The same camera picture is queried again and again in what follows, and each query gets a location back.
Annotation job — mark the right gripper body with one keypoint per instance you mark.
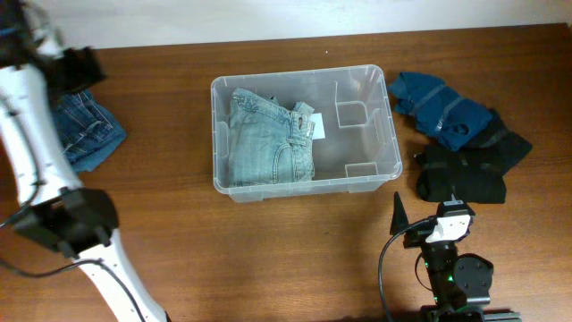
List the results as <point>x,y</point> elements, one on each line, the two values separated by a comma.
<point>417,239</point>

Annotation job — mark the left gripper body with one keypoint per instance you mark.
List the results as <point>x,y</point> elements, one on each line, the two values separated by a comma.
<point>83,68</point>

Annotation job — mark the black garment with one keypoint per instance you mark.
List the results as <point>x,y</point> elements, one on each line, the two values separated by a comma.
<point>505,144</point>
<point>470,175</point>

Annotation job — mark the dark blue jeans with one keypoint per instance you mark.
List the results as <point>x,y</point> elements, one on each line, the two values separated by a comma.
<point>89,133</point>

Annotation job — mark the blue garment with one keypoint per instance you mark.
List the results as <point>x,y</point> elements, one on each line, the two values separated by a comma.
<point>440,111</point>

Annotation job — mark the clear plastic storage bin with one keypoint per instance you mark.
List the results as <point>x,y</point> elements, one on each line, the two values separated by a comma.
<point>360,151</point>

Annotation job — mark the light blue jeans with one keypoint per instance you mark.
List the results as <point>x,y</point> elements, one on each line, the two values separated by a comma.
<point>269,144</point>

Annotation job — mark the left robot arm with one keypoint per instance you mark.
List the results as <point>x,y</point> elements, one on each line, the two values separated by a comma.
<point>56,210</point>

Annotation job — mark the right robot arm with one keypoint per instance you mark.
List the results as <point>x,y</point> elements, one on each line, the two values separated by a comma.
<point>460,284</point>

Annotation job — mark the white label in bin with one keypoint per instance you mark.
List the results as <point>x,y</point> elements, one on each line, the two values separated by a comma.
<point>318,132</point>

